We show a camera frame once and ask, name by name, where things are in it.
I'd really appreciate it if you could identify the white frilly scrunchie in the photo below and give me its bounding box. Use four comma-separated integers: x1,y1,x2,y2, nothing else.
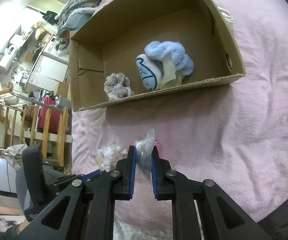
95,144,127,172

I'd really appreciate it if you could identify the pink rubber duck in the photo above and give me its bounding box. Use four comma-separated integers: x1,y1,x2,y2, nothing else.
131,140,161,155

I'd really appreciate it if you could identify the clear plastic bag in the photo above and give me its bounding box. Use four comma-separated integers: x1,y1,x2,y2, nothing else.
134,128,155,185

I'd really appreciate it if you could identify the translucent beige silicone cup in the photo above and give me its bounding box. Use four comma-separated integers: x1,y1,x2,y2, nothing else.
159,54,181,89

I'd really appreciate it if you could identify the person's left hand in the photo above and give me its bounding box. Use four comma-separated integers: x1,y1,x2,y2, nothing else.
16,220,29,235

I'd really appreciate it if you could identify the pink suitcase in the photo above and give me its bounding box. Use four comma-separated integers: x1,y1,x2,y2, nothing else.
37,96,63,134

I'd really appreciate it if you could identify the wooden railing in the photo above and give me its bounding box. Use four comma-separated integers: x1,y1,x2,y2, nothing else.
0,83,72,167

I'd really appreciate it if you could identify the beige lace scrunchie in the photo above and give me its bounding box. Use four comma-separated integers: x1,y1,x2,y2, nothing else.
104,73,134,101

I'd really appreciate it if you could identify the pink bed duvet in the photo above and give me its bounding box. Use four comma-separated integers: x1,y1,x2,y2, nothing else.
72,0,288,239

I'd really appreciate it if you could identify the white cabinet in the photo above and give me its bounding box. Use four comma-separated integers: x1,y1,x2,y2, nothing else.
24,55,68,93

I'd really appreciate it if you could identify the brown cardboard box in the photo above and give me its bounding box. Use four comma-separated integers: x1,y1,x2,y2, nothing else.
69,0,246,111

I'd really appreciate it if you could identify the white washing machine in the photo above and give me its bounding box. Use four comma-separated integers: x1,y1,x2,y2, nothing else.
42,35,69,64

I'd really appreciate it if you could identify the blue grey pillow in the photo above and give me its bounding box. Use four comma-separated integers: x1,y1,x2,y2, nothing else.
57,7,97,36

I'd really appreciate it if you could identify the white cloth bundle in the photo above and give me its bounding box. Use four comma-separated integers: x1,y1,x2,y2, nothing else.
217,7,234,25

